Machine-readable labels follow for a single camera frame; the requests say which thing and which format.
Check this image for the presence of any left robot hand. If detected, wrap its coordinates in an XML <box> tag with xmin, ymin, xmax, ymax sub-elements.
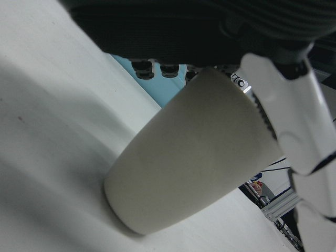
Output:
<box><xmin>57</xmin><ymin>0</ymin><xmax>336</xmax><ymax>252</ymax></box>

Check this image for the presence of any turquoise plastic bin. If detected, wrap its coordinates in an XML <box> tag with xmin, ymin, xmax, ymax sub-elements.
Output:
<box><xmin>109</xmin><ymin>52</ymin><xmax>190</xmax><ymax>109</ymax></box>

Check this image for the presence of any beige ceramic cup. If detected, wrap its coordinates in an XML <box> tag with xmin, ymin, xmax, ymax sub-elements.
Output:
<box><xmin>103</xmin><ymin>67</ymin><xmax>286</xmax><ymax>236</ymax></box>

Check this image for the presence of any aluminium extrusion rail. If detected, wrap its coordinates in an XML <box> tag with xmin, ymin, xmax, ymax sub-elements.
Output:
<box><xmin>261</xmin><ymin>187</ymin><xmax>300</xmax><ymax>219</ymax></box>

